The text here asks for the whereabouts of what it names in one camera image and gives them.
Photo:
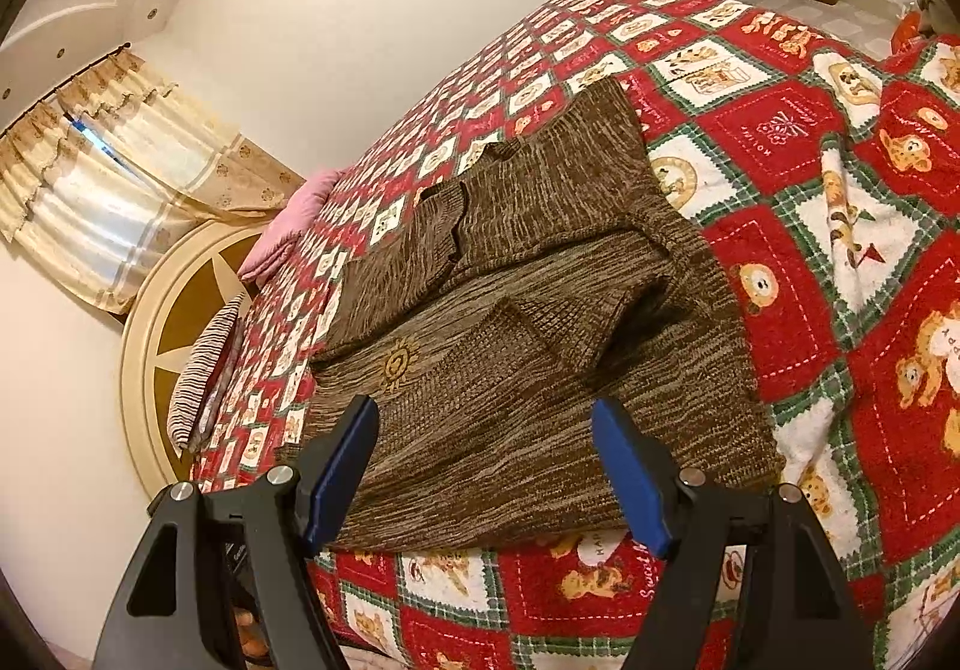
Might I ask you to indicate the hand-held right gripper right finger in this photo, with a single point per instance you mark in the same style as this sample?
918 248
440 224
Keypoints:
637 482

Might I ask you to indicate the red checked printed blanket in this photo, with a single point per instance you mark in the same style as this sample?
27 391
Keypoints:
825 250

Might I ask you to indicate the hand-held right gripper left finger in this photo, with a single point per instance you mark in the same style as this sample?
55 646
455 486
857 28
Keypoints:
337 482

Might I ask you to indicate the brown knit sweater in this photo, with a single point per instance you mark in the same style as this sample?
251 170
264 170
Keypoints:
525 355

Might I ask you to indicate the striped pillow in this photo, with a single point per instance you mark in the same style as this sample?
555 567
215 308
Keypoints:
202 377

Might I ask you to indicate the dark curtain rod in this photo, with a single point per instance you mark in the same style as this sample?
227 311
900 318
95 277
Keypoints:
90 74

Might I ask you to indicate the cream round bed headboard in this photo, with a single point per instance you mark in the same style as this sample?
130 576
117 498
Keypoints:
180 310

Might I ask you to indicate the pile of clothes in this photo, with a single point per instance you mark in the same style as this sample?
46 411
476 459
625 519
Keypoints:
930 13

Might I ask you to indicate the pink folded quilt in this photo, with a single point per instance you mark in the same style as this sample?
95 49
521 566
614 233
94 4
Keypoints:
292 227

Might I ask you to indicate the cream window curtain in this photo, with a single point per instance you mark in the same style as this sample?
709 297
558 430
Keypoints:
150 190

